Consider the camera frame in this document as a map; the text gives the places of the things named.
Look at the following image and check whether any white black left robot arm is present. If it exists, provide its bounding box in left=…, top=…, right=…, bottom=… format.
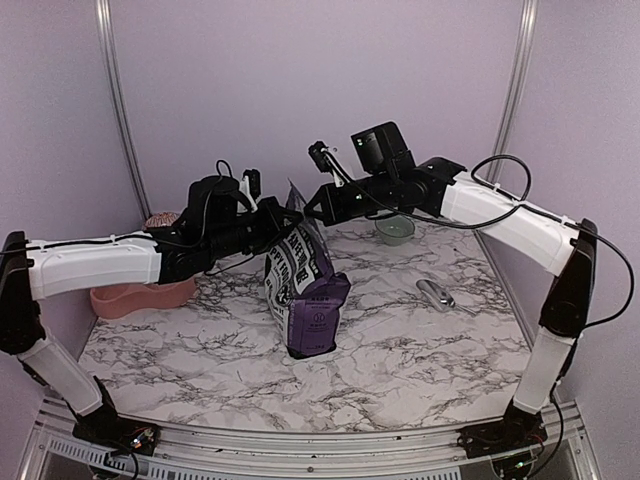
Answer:
left=1, top=170, right=302, bottom=445

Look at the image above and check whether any right aluminium frame post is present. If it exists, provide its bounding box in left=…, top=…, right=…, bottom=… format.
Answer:
left=492, top=0, right=539, bottom=155

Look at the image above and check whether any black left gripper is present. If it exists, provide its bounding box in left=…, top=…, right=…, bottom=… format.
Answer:
left=205, top=196, right=304, bottom=262

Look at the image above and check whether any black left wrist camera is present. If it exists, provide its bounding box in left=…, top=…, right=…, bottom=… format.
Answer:
left=241, top=169, right=261, bottom=201

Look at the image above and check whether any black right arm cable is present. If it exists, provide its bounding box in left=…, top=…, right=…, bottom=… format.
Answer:
left=324, top=149, right=634, bottom=331

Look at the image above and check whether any silver metal food scoop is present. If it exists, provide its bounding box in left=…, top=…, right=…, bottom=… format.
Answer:
left=416, top=279, right=476, bottom=316

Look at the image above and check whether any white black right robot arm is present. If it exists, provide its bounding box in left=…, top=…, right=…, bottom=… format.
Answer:
left=304, top=122, right=596, bottom=448

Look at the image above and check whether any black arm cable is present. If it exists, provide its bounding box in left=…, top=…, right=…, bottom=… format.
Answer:
left=324, top=149, right=634, bottom=331
left=197, top=159, right=249, bottom=276

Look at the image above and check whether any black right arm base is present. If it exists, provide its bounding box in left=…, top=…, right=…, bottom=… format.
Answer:
left=457, top=419, right=548, bottom=459

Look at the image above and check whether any purple puppy food bag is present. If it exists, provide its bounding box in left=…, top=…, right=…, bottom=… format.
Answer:
left=262, top=177, right=352, bottom=361

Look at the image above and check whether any aluminium front rail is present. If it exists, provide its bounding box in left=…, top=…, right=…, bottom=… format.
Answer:
left=18, top=399, right=600, bottom=479

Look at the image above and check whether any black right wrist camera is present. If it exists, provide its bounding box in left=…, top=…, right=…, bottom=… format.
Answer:
left=308, top=141, right=332, bottom=173

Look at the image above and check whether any pink double pet bowl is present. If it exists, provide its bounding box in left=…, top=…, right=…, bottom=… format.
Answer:
left=89, top=277, right=196, bottom=320

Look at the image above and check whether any clear green glass bowl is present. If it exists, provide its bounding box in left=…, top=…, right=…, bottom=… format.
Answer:
left=374, top=216, right=415, bottom=246

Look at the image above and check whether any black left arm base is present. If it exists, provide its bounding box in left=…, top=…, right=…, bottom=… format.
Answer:
left=72, top=418, right=160, bottom=456

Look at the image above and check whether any red patterned ceramic bowl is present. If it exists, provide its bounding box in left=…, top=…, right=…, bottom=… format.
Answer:
left=144, top=212, right=179, bottom=229

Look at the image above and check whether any aluminium frame post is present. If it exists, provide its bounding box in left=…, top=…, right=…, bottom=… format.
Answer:
left=95, top=0, right=151, bottom=220
left=492, top=0, right=539, bottom=155

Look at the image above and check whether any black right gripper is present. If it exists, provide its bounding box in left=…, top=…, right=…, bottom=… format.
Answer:
left=307, top=169, right=399, bottom=225

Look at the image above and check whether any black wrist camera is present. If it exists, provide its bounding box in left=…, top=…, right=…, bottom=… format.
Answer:
left=308, top=141, right=332, bottom=173
left=241, top=169, right=261, bottom=201

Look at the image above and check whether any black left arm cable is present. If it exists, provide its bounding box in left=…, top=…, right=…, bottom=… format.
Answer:
left=197, top=159, right=249, bottom=276

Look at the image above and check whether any left aluminium frame post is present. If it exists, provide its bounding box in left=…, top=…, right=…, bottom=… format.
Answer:
left=95, top=0, right=151, bottom=220

